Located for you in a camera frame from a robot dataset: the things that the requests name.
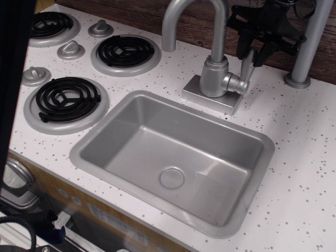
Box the middle grey stove knob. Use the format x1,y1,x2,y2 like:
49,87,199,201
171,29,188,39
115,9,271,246
57,40,85,60

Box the rear black coil burner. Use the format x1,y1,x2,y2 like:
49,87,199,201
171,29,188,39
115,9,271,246
28,12,80,48

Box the dark foreground pole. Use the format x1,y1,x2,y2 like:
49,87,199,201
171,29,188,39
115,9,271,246
1,1,36,177

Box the middle black coil burner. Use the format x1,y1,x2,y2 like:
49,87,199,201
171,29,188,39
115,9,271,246
90,35,161,77

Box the front grey stove knob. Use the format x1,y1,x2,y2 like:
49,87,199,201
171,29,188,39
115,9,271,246
21,67,51,87

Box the grey stove knob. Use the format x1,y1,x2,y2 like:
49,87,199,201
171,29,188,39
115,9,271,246
21,67,51,87
57,40,85,60
88,19,114,38

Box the grey vertical post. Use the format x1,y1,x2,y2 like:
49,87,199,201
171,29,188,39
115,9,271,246
285,0,334,89

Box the grey toy kitchen sink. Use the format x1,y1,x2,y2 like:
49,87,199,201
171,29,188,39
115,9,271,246
70,91,275,238

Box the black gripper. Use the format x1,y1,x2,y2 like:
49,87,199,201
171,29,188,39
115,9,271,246
227,1,307,67

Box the black coil burner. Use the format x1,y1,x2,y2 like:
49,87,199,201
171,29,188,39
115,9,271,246
90,35,161,77
28,12,80,48
23,77,109,135

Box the rear grey stove knob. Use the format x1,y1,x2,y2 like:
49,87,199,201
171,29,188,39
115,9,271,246
88,19,114,38

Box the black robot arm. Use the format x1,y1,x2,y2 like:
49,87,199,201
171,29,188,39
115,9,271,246
227,1,317,67

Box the grey faucet lever handle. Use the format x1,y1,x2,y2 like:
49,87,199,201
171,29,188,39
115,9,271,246
231,47,258,95

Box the front black coil burner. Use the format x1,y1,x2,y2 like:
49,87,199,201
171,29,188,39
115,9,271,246
23,77,109,135

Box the black coiled cable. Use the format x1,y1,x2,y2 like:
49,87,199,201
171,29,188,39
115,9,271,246
0,214,39,249

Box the grey toy faucet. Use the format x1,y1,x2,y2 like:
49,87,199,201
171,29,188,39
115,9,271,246
162,1,249,116

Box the blue clamp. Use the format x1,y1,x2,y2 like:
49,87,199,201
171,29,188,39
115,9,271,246
49,226,66,244

